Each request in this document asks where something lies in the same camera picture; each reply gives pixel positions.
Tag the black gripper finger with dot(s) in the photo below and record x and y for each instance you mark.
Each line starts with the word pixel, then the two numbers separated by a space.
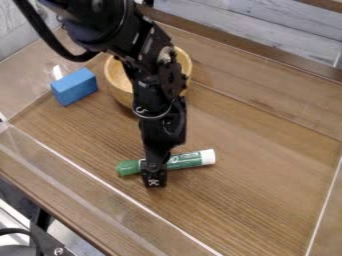
pixel 154 174

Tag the green Expo marker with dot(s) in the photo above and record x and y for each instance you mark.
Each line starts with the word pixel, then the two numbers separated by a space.
pixel 179 161

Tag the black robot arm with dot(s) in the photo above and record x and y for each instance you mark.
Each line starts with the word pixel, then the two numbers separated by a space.
pixel 111 26

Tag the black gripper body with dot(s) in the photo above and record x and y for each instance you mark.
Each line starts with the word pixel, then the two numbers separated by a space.
pixel 163 131

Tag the blue rectangular block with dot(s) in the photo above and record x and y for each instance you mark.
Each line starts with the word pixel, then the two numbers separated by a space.
pixel 75 86

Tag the clear acrylic wall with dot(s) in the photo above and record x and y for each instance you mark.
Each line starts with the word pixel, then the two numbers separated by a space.
pixel 27 71
pixel 118 224

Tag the clear acrylic left wall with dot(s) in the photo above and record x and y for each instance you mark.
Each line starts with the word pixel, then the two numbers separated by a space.
pixel 27 71

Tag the brown wooden bowl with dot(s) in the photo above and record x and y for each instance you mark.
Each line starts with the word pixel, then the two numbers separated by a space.
pixel 119 85

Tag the black metal table frame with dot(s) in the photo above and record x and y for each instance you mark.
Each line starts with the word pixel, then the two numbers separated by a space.
pixel 43 244

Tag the clear acrylic front wall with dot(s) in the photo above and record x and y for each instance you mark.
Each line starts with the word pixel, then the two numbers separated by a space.
pixel 118 224

